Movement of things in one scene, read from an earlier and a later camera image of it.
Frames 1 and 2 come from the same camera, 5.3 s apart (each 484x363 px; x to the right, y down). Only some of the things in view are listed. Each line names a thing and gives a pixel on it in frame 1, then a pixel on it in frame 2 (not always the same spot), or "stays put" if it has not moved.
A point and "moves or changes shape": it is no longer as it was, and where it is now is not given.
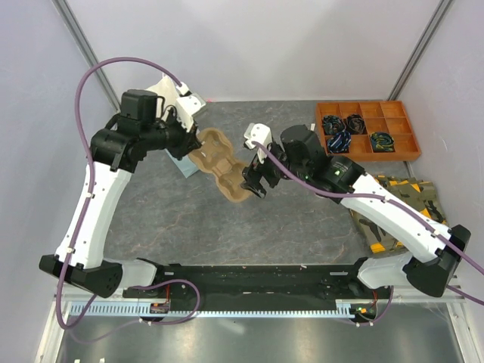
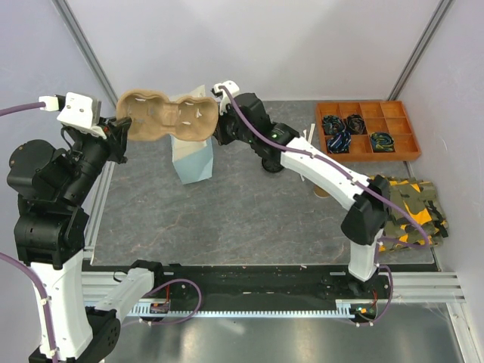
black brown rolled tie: [355, 123] stays put
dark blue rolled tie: [332, 125] stays put
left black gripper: [188, 141] to [116, 131]
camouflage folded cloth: [380, 234] stays put
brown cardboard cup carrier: [215, 156] moves or changes shape
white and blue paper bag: [166, 88] to [192, 159]
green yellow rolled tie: [382, 141] stays put
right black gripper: [252, 175] to [221, 137]
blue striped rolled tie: [339, 142] stays put
